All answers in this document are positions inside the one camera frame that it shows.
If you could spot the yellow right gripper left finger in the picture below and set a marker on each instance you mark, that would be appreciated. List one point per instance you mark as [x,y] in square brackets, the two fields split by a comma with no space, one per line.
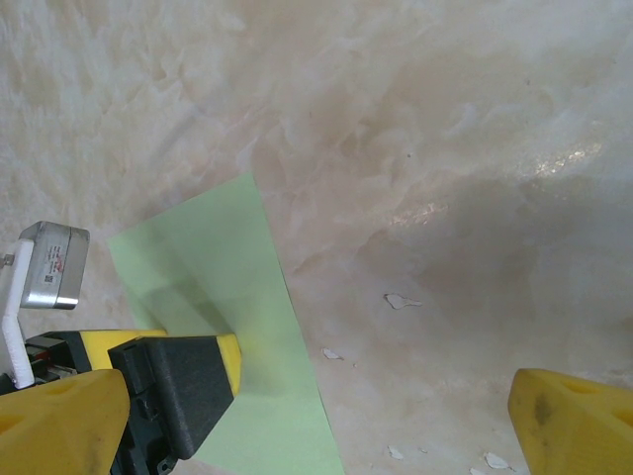
[54,430]

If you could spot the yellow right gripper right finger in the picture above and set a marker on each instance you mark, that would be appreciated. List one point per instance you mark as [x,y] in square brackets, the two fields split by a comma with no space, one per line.
[578,430]

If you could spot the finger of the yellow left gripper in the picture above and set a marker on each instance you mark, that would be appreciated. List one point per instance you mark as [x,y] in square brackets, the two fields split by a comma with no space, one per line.
[94,346]
[183,381]

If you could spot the light green paper sheet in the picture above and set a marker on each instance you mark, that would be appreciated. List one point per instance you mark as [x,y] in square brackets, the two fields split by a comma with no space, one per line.
[237,257]

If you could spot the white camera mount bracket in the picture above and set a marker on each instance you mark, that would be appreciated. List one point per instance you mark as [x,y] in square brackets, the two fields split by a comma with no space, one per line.
[15,316]

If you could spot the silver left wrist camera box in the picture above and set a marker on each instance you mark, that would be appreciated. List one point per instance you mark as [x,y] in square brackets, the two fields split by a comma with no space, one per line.
[54,267]

